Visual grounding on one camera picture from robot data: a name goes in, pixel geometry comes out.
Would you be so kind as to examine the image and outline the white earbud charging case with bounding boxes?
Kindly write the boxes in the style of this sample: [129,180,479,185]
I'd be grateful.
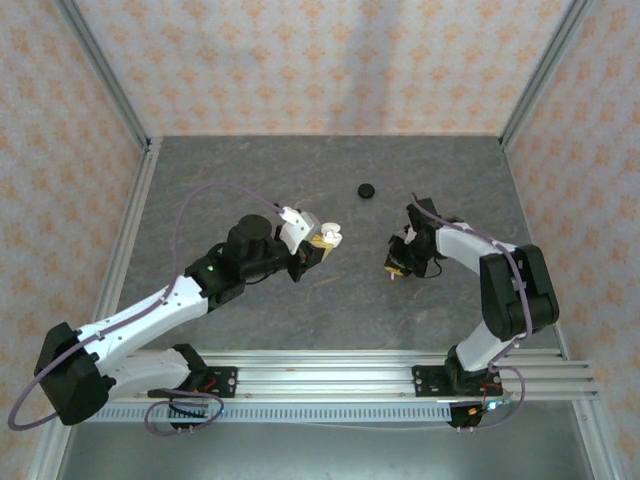
[318,221,346,250]

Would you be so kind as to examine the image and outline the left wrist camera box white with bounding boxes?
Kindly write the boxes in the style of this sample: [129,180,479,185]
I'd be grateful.
[276,204,322,251]

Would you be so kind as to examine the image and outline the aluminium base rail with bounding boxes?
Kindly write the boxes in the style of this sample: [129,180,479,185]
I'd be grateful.
[107,349,600,401]

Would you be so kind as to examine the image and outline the aluminium table side rail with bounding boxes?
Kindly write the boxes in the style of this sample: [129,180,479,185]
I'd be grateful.
[94,138,164,326]

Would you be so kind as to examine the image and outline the red black wire bundle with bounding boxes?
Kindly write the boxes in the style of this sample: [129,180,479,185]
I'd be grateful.
[467,382,516,419]
[164,379,224,420]

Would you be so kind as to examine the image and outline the slotted grey cable duct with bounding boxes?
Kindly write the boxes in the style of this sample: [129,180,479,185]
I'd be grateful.
[94,403,454,422]

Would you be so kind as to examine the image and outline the aluminium frame post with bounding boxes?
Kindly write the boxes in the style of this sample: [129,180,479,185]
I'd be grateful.
[498,0,597,151]
[55,0,152,151]

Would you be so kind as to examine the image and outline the aluminium frame leg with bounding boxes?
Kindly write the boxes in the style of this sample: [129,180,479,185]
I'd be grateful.
[29,422,66,480]
[572,399,629,480]

